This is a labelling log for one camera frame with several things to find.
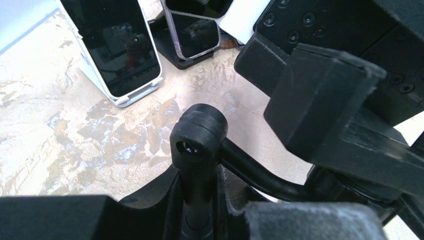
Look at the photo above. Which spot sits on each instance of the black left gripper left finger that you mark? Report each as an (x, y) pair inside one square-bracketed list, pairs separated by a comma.
[(142, 215)]

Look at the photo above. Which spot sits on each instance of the purple case phone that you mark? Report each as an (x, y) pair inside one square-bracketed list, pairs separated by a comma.
[(192, 37)]

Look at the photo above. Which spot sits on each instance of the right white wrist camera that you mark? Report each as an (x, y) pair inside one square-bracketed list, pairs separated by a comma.
[(241, 17)]

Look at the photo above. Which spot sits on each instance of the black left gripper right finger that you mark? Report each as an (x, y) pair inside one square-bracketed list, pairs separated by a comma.
[(250, 216)]

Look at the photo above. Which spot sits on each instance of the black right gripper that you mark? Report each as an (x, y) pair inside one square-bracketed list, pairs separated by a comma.
[(388, 33)]

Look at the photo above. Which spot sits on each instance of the wooden base phone stand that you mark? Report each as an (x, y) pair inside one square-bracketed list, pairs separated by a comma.
[(228, 43)]

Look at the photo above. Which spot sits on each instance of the lilac case phone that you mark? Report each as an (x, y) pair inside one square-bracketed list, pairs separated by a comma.
[(210, 9)]

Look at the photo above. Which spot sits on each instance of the black plastic phone stand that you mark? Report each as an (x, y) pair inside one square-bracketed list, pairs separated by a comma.
[(164, 44)]

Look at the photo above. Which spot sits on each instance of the black round base phone stand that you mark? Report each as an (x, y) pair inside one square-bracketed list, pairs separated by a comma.
[(330, 109)]

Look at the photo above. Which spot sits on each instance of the white case phone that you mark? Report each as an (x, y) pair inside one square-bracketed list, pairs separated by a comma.
[(112, 46)]

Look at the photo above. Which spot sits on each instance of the silver metal phone stand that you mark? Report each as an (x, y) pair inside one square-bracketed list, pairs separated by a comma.
[(122, 89)]

